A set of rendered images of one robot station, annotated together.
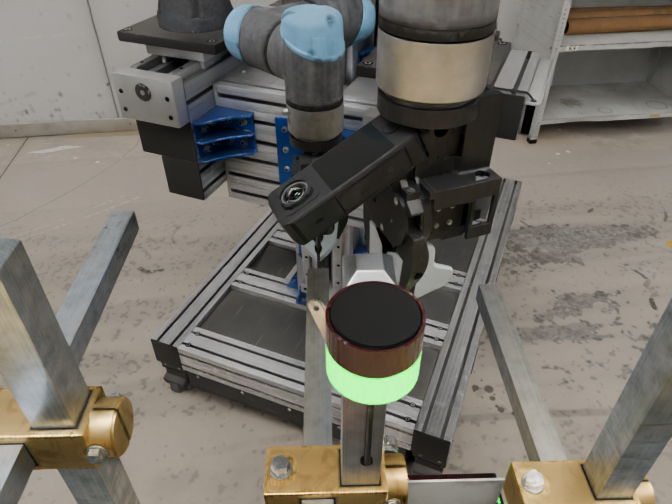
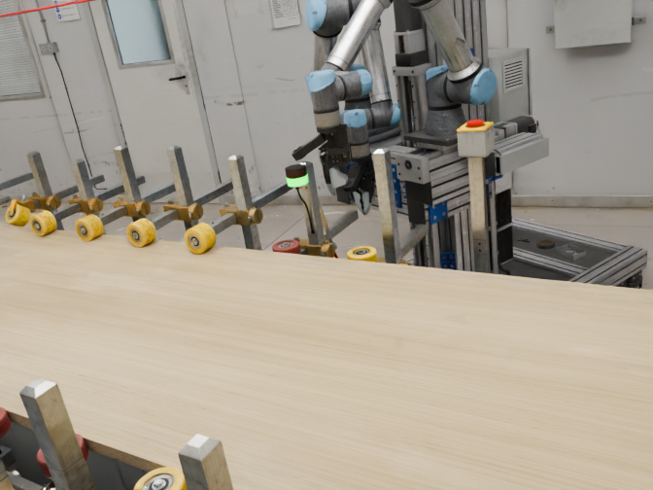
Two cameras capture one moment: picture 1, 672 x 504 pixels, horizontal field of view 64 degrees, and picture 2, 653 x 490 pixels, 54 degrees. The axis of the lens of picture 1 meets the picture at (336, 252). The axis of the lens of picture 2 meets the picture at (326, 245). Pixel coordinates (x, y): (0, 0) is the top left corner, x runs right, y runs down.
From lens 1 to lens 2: 1.61 m
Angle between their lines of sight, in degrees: 34
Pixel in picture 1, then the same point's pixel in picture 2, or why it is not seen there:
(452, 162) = (336, 144)
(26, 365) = (238, 187)
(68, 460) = (243, 221)
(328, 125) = (359, 151)
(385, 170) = (314, 143)
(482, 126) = (341, 134)
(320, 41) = (352, 121)
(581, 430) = not seen: hidden behind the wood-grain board
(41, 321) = (243, 177)
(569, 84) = not seen: outside the picture
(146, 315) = not seen: hidden behind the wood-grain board
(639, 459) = (389, 241)
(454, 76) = (323, 121)
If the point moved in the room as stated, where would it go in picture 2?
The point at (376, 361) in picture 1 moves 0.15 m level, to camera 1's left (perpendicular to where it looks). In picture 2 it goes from (289, 173) to (247, 171)
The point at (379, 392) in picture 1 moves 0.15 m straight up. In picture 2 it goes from (292, 183) to (283, 129)
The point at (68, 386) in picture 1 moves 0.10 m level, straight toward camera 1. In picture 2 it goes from (247, 197) to (247, 208)
